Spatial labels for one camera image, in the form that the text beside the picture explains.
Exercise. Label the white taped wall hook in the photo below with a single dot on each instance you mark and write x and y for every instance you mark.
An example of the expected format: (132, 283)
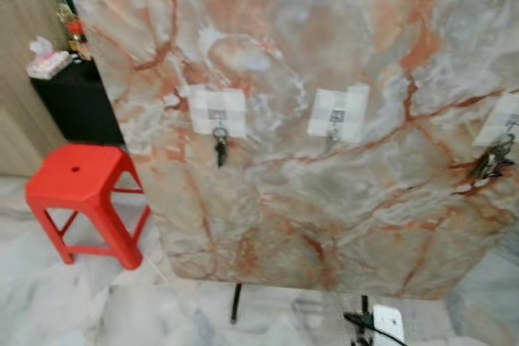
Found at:
(323, 107)
(201, 103)
(496, 115)

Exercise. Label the black TV console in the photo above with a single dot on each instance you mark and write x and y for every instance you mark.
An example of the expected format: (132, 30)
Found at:
(77, 107)

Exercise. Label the marble pattern table top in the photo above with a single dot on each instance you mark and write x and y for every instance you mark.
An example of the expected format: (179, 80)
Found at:
(340, 216)

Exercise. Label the single black key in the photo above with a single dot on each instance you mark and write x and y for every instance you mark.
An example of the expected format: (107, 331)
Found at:
(220, 150)

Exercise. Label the red plastic stool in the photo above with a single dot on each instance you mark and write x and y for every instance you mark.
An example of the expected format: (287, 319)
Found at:
(77, 180)

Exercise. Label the pink tissue pack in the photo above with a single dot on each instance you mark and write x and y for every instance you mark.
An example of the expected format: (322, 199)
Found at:
(49, 61)

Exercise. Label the light wooden cabinet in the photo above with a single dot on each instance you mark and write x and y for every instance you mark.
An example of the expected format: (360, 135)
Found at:
(20, 103)

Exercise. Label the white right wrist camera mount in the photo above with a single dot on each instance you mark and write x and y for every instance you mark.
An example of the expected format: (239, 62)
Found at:
(389, 326)

